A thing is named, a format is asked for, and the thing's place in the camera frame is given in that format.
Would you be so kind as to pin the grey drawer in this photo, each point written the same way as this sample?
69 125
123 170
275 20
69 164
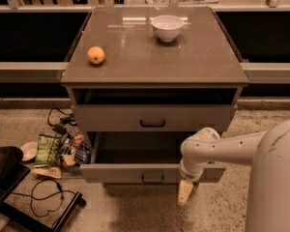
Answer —
134 158
149 117

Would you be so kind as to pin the grey drawer cabinet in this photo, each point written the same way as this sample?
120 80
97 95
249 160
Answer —
199 67

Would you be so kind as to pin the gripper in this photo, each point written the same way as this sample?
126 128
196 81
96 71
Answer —
188 173

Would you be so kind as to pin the black chair base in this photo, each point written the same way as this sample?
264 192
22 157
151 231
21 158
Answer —
12 173

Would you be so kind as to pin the white ceramic bowl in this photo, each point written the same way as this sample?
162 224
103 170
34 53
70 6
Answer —
167 27

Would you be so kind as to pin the blue snack package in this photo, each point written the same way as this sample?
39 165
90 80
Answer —
82 152

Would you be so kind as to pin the green chip bag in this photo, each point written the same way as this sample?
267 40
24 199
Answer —
47 151

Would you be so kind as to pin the orange fruit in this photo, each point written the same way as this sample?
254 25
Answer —
95 55

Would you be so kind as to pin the tan snack bag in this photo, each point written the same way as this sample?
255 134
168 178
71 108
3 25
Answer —
49 171

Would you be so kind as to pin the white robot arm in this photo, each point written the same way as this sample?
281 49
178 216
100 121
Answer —
268 155

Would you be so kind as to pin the white paper plate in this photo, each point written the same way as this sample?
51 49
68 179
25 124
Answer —
29 150

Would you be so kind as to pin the red white snack packet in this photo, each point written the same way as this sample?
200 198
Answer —
70 152

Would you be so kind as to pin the grey top drawer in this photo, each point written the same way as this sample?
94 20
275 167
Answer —
149 117

